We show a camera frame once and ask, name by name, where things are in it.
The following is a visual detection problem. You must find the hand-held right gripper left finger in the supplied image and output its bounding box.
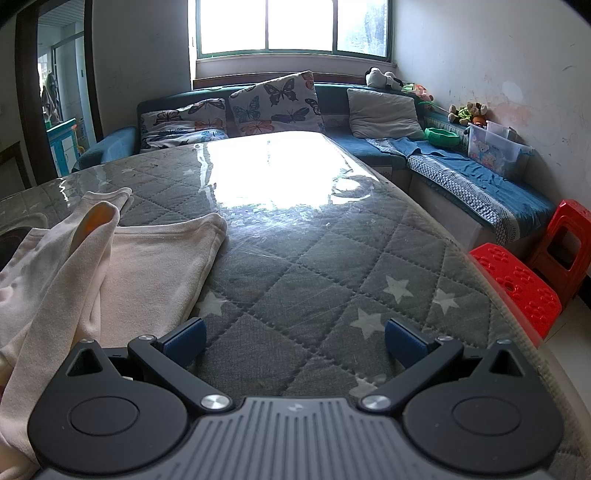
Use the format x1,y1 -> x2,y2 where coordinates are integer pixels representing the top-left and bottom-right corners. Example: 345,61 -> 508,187
68,318 -> 234,415

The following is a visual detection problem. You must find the teal cabinet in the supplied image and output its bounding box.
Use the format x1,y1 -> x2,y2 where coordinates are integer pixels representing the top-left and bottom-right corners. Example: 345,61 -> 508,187
46,117 -> 80,178

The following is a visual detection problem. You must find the large butterfly print pillow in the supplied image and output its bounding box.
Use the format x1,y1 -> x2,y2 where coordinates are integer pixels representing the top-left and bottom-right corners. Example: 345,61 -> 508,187
228,71 -> 326,138

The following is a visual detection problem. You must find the red plastic stool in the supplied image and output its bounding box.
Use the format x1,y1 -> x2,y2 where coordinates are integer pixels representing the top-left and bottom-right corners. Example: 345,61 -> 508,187
468,244 -> 563,347
529,199 -> 591,296

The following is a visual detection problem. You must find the blue sofa sheet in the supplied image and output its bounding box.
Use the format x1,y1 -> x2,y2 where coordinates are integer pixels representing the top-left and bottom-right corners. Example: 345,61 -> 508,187
409,150 -> 557,247

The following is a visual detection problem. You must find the green pink plush toy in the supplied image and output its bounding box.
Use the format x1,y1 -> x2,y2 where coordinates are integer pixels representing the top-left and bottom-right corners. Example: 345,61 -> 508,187
402,82 -> 435,103

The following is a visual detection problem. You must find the small butterfly print pillow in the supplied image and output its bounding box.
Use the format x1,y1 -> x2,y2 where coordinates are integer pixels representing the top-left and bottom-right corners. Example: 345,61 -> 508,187
140,98 -> 229,134

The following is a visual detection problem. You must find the window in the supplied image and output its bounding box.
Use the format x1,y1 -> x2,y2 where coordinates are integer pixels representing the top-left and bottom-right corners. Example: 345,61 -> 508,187
196,0 -> 391,61

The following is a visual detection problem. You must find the green plastic bowl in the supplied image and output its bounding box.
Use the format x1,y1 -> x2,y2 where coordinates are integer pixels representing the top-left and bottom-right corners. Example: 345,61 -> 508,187
425,128 -> 461,147

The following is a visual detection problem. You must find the cream cloth towel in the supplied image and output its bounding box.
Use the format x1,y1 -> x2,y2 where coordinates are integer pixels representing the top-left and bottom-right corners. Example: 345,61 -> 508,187
0,187 -> 229,480

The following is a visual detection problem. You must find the clear plastic storage box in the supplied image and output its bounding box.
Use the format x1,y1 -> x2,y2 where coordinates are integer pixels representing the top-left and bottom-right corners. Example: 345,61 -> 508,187
466,121 -> 533,178

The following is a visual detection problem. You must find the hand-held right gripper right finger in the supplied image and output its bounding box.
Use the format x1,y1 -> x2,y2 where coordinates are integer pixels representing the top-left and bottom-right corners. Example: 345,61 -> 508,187
361,318 -> 529,411

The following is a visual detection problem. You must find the green yellow plush toy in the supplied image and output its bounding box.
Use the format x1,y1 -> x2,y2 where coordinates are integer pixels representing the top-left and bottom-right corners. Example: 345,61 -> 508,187
448,104 -> 476,126

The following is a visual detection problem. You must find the blue towel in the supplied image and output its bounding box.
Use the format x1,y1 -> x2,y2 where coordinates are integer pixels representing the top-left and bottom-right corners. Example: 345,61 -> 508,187
367,136 -> 446,160

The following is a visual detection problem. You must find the grey pillow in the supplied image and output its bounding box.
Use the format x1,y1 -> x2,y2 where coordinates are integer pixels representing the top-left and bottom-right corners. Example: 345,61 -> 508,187
346,88 -> 426,140

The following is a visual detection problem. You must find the dark wooden door frame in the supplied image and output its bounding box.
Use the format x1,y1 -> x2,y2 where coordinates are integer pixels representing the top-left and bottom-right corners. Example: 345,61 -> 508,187
16,0 -> 105,185

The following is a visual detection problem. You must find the panda plush toy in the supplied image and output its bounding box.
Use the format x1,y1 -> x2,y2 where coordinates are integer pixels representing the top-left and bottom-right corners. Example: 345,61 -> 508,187
366,67 -> 404,90

